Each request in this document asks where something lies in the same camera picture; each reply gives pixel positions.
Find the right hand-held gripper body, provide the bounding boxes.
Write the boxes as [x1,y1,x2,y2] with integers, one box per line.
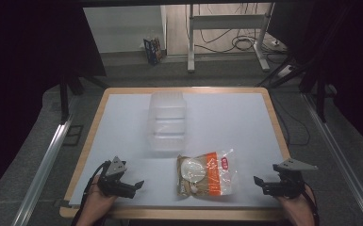
[262,157,319,200]

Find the aluminium floor rail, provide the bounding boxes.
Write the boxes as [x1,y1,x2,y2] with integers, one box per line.
[302,92,363,226]
[10,120,75,226]

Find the person's right hand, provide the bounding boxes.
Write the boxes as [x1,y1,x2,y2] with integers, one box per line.
[276,184,317,226]

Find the black stand legs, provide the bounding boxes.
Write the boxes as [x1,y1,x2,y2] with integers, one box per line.
[256,53,338,124]
[58,69,109,124]

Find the person's left hand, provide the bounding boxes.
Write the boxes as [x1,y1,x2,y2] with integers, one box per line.
[74,174,118,226]

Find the black wrist strap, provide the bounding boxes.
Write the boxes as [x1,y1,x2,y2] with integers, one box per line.
[302,184,321,226]

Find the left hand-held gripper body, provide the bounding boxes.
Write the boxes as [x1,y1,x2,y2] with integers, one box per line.
[97,155,137,200]

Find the blue carton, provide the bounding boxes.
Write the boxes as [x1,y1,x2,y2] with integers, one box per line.
[142,36,165,67]

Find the thin black floor cable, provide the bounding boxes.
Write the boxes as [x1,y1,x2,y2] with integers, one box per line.
[272,93,311,147]

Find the black floor cables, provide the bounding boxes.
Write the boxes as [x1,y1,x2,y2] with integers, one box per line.
[190,3,287,55]

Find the white power strip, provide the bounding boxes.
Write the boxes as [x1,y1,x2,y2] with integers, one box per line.
[271,39,289,53]

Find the black floor socket frame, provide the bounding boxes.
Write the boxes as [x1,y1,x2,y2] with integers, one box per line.
[62,124,85,147]

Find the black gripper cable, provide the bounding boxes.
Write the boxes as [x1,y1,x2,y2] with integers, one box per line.
[71,160,111,226]

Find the clear bag with orange label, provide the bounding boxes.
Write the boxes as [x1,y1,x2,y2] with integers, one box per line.
[175,148,239,199]

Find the clear plastic container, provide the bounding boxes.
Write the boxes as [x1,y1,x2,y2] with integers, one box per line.
[146,90,189,154]

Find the white metal stand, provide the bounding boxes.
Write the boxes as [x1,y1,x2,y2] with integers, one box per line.
[186,2,276,73]

